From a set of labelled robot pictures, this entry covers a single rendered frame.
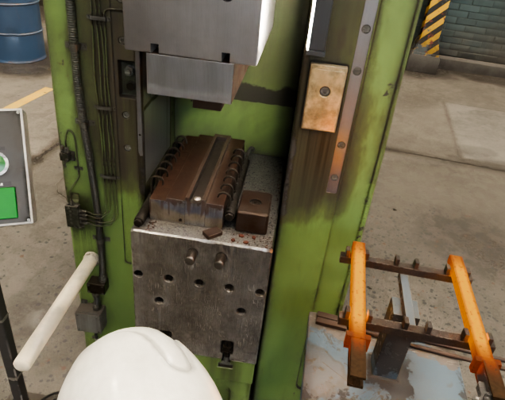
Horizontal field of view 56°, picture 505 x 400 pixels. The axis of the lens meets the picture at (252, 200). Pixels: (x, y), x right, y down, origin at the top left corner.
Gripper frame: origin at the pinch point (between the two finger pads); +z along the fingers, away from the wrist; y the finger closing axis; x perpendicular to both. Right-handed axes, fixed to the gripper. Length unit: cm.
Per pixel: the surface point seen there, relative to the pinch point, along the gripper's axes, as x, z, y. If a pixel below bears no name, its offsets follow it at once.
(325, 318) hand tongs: -25, 34, -28
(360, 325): 1.1, 7.3, -23.8
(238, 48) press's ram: 43, 39, -59
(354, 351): 1.5, -0.4, -25.1
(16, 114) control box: 22, 32, -110
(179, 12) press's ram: 49, 38, -72
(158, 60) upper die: 38, 38, -77
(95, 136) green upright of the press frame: 10, 51, -100
